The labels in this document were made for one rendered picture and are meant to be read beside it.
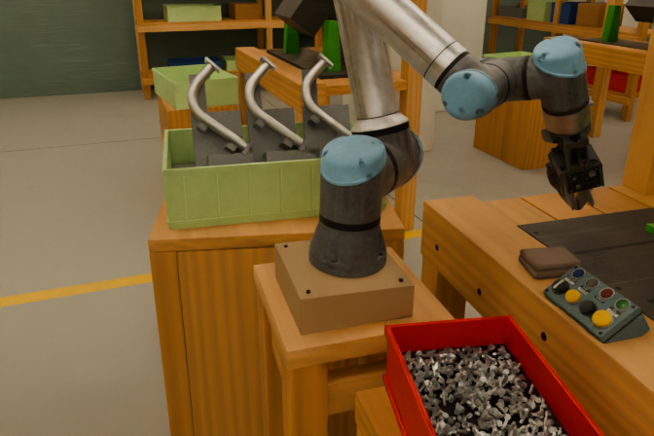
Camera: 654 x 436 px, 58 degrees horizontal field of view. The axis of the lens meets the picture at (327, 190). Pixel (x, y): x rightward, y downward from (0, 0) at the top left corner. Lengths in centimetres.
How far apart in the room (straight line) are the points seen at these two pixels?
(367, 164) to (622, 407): 54
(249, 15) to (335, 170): 634
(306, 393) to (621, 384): 51
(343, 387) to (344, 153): 43
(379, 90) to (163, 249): 75
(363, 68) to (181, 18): 608
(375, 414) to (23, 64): 708
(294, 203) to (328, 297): 64
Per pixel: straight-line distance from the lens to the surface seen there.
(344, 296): 104
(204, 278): 163
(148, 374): 244
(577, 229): 145
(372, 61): 114
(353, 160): 102
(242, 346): 175
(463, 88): 90
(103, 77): 773
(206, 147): 183
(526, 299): 118
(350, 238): 107
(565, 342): 111
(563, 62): 100
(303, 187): 163
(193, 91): 180
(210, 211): 162
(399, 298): 109
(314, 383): 109
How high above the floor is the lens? 145
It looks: 21 degrees down
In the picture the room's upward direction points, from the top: straight up
